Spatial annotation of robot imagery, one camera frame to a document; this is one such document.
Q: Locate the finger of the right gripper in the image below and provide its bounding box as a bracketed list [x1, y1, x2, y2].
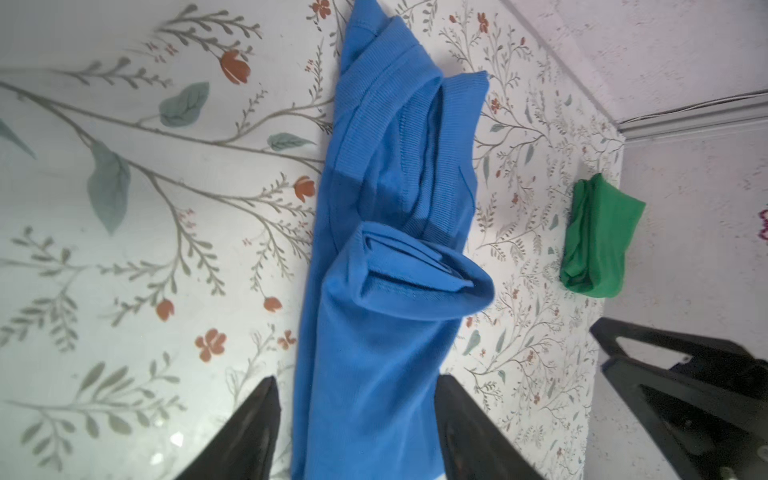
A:
[602, 357, 767, 479]
[590, 317, 767, 396]

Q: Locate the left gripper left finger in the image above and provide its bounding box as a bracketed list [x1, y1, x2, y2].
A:
[177, 376, 281, 480]

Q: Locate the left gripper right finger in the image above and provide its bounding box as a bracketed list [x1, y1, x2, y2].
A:
[434, 375, 542, 480]

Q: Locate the green tank top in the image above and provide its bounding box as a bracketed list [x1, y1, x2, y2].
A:
[560, 173, 646, 299]

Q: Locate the blue tank top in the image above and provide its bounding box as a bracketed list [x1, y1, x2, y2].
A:
[291, 1, 495, 479]

